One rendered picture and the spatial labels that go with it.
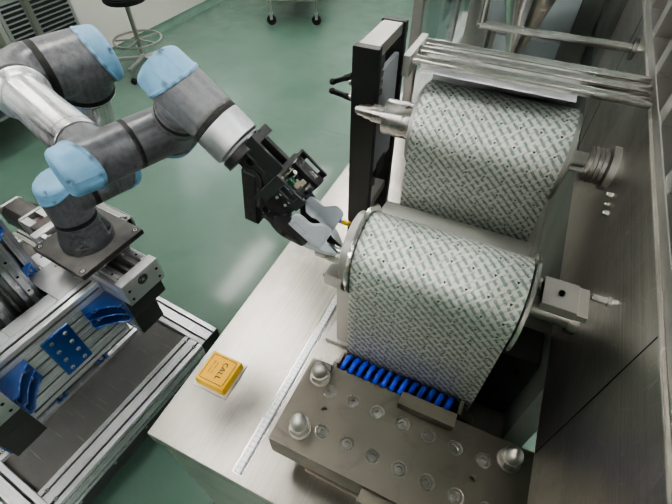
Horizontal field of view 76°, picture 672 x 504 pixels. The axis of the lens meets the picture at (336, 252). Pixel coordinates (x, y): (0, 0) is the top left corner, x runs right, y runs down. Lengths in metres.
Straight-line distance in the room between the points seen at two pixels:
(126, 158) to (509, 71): 0.57
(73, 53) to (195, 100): 0.46
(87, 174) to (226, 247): 1.84
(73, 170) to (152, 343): 1.34
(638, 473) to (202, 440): 0.72
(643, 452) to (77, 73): 1.02
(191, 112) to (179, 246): 1.97
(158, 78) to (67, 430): 1.47
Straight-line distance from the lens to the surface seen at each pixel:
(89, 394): 1.92
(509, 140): 0.72
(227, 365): 0.95
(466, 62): 0.78
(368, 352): 0.79
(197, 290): 2.30
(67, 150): 0.68
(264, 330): 1.01
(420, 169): 0.77
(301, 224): 0.63
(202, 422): 0.94
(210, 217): 2.67
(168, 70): 0.62
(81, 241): 1.42
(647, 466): 0.40
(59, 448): 1.87
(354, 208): 1.02
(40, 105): 0.82
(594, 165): 0.78
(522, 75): 0.74
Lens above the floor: 1.74
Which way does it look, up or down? 48 degrees down
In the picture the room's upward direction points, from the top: straight up
